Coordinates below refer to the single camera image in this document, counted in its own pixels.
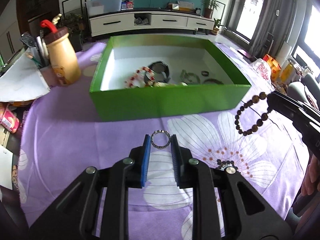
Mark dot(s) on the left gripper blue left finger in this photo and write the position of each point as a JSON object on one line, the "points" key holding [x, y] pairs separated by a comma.
{"points": [[145, 160]]}

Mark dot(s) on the white TV cabinet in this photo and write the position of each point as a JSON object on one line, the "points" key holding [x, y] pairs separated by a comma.
{"points": [[140, 20]]}

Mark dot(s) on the grey curtain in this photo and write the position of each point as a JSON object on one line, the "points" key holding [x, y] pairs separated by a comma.
{"points": [[275, 25]]}

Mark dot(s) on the orange yellow bag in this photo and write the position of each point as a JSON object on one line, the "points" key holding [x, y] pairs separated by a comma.
{"points": [[279, 73]]}

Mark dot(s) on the green cardboard box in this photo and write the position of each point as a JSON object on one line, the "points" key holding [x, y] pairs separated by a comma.
{"points": [[117, 88]]}

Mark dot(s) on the silver bangle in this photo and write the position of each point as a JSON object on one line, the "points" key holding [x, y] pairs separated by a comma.
{"points": [[212, 81]]}

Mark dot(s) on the gold white flower brooch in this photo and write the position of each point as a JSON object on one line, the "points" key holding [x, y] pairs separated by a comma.
{"points": [[163, 84]]}

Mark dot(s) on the white paper at edge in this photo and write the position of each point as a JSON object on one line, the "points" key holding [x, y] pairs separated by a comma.
{"points": [[5, 167]]}

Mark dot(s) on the dark leafy floor plant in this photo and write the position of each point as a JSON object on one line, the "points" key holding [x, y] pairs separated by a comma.
{"points": [[76, 27]]}

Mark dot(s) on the clear storage bin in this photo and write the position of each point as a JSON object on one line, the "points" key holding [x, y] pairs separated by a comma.
{"points": [[98, 7]]}

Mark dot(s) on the potted green plant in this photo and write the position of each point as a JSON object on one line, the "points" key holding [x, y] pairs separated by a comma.
{"points": [[211, 9]]}

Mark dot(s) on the white paper sheet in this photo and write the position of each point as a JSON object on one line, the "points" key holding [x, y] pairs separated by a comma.
{"points": [[23, 82]]}

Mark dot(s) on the yellow bear bottle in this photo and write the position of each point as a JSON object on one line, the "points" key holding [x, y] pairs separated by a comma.
{"points": [[61, 54]]}

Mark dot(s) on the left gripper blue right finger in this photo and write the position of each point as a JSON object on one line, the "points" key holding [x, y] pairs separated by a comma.
{"points": [[176, 160]]}

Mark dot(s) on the purple floral tablecloth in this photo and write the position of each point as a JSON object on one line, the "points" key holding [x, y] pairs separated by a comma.
{"points": [[63, 135]]}

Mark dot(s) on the small potted plant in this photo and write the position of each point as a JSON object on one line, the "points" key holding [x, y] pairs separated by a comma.
{"points": [[218, 27]]}

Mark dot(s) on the pens in holder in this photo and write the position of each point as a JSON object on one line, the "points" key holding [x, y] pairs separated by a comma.
{"points": [[38, 54]]}

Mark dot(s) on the white red plastic bag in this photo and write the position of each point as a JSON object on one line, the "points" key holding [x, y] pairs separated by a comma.
{"points": [[263, 69]]}

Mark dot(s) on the grey chair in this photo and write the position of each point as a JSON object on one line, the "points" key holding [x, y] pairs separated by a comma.
{"points": [[306, 90]]}

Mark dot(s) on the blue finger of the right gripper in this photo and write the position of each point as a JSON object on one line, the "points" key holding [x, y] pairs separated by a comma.
{"points": [[296, 111]]}

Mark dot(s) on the black remote control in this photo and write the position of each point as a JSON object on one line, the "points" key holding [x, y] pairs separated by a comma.
{"points": [[28, 40]]}

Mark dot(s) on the right human hand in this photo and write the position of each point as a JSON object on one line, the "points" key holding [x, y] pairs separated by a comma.
{"points": [[310, 184]]}

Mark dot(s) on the black wrist watch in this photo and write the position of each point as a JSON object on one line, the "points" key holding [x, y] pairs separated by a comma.
{"points": [[157, 72]]}

